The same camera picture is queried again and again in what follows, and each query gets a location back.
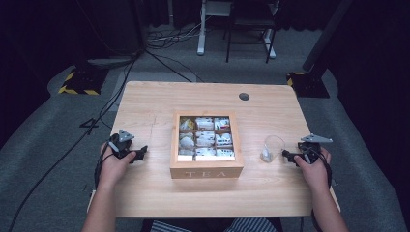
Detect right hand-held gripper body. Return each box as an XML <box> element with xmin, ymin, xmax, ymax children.
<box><xmin>297</xmin><ymin>133</ymin><xmax>334</xmax><ymax>163</ymax></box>

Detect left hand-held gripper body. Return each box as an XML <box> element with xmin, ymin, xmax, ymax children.
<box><xmin>108</xmin><ymin>129</ymin><xmax>136</xmax><ymax>160</ymax></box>

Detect clear glass cup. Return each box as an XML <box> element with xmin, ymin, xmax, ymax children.
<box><xmin>259</xmin><ymin>134</ymin><xmax>287</xmax><ymax>163</ymax></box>

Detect wooden tea box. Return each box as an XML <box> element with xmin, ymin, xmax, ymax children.
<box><xmin>169</xmin><ymin>110</ymin><xmax>245</xmax><ymax>180</ymax></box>

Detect person's right hand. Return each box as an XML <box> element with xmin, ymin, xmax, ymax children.
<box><xmin>293</xmin><ymin>147</ymin><xmax>333</xmax><ymax>192</ymax></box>

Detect person's left hand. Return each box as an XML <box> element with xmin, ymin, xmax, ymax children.
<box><xmin>97</xmin><ymin>142</ymin><xmax>137</xmax><ymax>189</ymax></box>

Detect stand base with striped tape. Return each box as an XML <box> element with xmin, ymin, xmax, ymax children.
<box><xmin>286</xmin><ymin>71</ymin><xmax>331</xmax><ymax>99</ymax></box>
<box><xmin>57</xmin><ymin>65</ymin><xmax>110</xmax><ymax>97</ymax></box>

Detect assorted tea bags in compartments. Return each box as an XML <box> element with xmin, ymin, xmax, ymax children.
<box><xmin>179</xmin><ymin>116</ymin><xmax>236</xmax><ymax>162</ymax></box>

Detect person's striped clothing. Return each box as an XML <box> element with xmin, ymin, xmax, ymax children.
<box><xmin>150</xmin><ymin>217</ymin><xmax>276</xmax><ymax>232</ymax></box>

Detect dark slanted stand pole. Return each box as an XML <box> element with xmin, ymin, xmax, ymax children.
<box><xmin>302</xmin><ymin>0</ymin><xmax>354</xmax><ymax>73</ymax></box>

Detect black chair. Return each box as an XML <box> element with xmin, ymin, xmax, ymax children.
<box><xmin>224</xmin><ymin>0</ymin><xmax>280</xmax><ymax>64</ymax></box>

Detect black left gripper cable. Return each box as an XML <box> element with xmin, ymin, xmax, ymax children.
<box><xmin>93</xmin><ymin>140</ymin><xmax>116</xmax><ymax>191</ymax></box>

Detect long black floor cable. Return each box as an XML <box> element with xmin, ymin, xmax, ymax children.
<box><xmin>8</xmin><ymin>49</ymin><xmax>144</xmax><ymax>232</ymax></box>

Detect thin black floor cable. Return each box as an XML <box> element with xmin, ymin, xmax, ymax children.
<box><xmin>144</xmin><ymin>49</ymin><xmax>205</xmax><ymax>83</ymax></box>

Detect bundle of floor cables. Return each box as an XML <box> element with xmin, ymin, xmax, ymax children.
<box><xmin>147</xmin><ymin>22</ymin><xmax>202</xmax><ymax>51</ymax></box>

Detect white desk frame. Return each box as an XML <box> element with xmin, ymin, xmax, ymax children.
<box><xmin>196</xmin><ymin>0</ymin><xmax>278</xmax><ymax>60</ymax></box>

